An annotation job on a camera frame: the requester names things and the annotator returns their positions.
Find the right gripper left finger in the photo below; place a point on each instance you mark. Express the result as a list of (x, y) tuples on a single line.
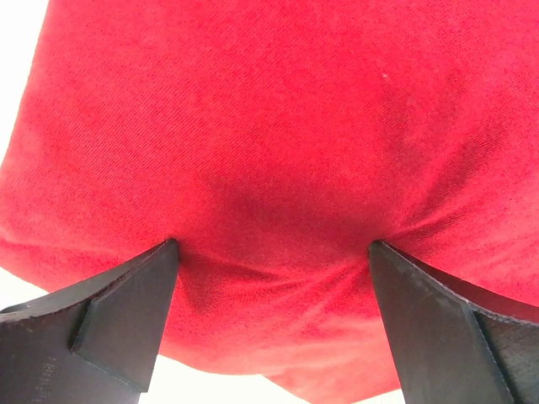
[(93, 342)]

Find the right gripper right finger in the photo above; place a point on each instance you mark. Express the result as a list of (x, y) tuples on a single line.
[(452, 341)]

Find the red t shirt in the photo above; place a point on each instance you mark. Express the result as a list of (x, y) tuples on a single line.
[(275, 141)]

